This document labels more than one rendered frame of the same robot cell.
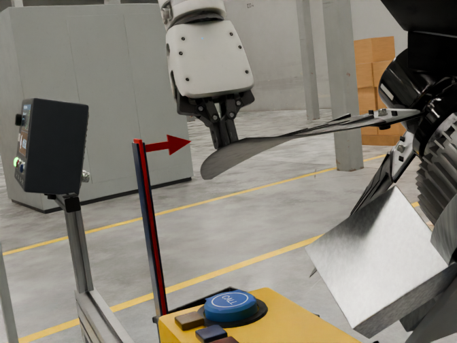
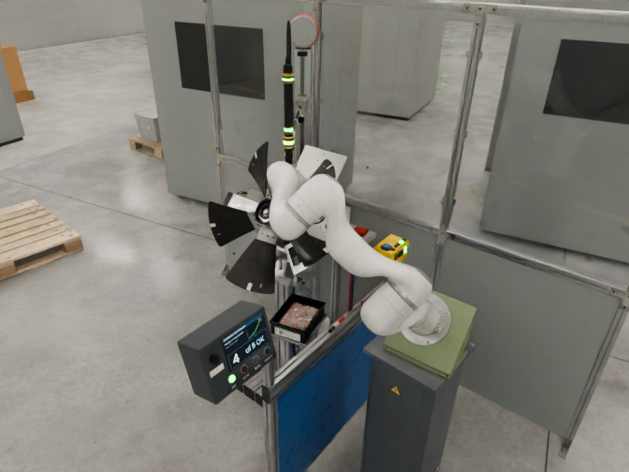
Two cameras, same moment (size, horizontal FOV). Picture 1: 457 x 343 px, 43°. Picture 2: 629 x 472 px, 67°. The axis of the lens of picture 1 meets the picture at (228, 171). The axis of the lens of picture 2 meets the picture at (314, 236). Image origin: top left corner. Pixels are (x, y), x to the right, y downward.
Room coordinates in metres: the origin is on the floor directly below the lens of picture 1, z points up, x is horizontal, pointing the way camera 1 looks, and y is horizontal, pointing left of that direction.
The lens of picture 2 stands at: (1.61, 1.47, 2.18)
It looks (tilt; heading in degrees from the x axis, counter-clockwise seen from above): 30 degrees down; 241
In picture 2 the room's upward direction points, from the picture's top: 1 degrees clockwise
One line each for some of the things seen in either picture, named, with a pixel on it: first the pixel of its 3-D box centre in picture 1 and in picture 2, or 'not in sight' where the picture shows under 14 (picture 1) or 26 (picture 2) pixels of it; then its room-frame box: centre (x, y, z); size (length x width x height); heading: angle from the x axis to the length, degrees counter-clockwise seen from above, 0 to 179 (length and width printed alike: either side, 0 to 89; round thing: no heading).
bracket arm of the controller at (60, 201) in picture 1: (63, 196); not in sight; (1.24, 0.36, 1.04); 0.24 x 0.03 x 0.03; 23
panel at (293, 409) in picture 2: not in sight; (335, 391); (0.75, 0.15, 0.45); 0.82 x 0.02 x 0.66; 23
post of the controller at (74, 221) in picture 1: (77, 243); (268, 363); (1.14, 0.32, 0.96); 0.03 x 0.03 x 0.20; 23
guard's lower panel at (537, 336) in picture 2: not in sight; (367, 276); (0.13, -0.50, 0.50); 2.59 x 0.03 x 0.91; 113
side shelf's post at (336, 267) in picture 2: not in sight; (335, 294); (0.33, -0.54, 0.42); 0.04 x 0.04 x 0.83; 23
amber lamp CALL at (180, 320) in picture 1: (189, 320); not in sight; (0.41, 0.04, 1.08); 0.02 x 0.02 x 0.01; 23
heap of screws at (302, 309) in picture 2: not in sight; (298, 319); (0.88, 0.02, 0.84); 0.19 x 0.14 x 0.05; 38
